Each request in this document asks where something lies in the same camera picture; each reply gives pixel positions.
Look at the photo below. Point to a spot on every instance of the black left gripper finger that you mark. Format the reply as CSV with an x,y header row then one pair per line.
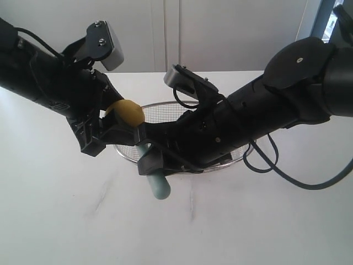
x,y
86,130
114,131

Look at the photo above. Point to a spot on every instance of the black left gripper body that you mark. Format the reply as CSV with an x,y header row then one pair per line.
x,y
69,91

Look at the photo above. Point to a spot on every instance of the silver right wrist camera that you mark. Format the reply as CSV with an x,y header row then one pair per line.
x,y
187,82

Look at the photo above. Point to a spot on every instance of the yellow lemon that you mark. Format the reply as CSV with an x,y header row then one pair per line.
x,y
130,112

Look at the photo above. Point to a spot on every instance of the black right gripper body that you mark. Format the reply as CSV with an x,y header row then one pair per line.
x,y
209,135

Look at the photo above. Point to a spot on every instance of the teal handled peeler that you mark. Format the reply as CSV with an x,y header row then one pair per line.
x,y
159,185

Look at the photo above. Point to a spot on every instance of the oval wire mesh basket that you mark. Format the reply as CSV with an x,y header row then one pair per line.
x,y
198,139

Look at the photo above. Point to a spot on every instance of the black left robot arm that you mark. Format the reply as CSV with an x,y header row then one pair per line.
x,y
16,53

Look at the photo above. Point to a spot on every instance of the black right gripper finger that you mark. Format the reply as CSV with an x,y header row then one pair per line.
x,y
151,160
157,133

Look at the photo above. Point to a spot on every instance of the window with dark frame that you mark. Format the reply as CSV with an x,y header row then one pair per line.
x,y
318,20

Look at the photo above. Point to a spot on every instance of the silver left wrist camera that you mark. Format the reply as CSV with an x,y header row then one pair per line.
x,y
101,44

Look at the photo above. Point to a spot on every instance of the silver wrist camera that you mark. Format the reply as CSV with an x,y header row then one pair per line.
x,y
101,44
187,82

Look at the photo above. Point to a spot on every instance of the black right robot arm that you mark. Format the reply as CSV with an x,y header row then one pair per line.
x,y
306,82

